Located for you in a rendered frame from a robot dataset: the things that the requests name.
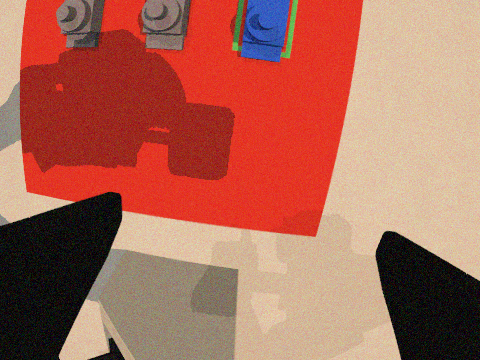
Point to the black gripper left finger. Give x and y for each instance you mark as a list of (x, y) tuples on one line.
[(48, 263)]

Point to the red flat plate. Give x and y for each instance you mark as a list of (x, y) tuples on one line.
[(153, 100)]

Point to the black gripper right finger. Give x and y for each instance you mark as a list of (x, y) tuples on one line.
[(434, 307)]

